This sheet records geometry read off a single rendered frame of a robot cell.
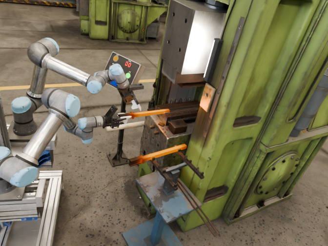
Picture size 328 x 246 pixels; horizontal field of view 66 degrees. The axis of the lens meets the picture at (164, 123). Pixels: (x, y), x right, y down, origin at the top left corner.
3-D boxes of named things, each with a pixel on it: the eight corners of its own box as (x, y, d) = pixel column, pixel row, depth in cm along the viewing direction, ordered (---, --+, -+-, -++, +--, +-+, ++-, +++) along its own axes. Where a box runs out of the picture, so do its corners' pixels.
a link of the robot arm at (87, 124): (77, 126, 171) (77, 115, 166) (93, 124, 176) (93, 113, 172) (80, 133, 166) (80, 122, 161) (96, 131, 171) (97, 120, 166)
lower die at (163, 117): (165, 125, 195) (167, 116, 190) (153, 112, 208) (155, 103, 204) (208, 118, 215) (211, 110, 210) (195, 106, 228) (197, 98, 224)
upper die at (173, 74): (174, 84, 175) (176, 71, 170) (161, 71, 189) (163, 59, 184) (220, 80, 195) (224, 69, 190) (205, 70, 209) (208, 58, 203)
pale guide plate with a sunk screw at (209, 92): (206, 112, 168) (213, 89, 158) (198, 105, 174) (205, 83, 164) (209, 112, 169) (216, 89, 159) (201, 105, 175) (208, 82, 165)
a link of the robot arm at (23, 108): (9, 120, 168) (5, 102, 160) (21, 110, 179) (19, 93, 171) (26, 124, 167) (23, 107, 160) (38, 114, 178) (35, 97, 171)
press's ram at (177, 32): (187, 80, 161) (204, 13, 139) (160, 57, 187) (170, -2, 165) (235, 76, 181) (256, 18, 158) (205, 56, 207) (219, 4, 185)
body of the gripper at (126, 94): (122, 99, 176) (115, 86, 167) (133, 93, 177) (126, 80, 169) (126, 105, 171) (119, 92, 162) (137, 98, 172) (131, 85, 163)
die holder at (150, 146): (157, 180, 206) (167, 138, 182) (139, 151, 233) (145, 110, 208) (211, 166, 233) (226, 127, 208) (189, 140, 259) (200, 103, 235)
